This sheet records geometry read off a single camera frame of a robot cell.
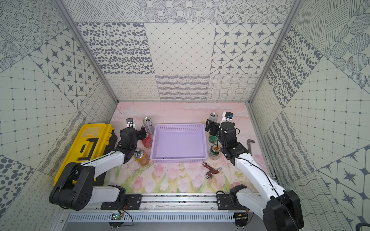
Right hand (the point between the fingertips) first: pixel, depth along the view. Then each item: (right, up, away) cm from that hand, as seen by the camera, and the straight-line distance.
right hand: (214, 123), depth 81 cm
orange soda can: (-41, -19, -1) cm, 45 cm away
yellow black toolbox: (-69, -10, -3) cm, 70 cm away
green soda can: (+1, -11, +11) cm, 15 cm away
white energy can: (+2, +3, +12) cm, 13 cm away
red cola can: (-41, -12, +7) cm, 43 cm away
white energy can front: (-41, -2, +10) cm, 42 cm away
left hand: (-49, -2, +7) cm, 50 cm away
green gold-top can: (+1, -17, +1) cm, 17 cm away
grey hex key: (+26, -13, +14) cm, 32 cm away
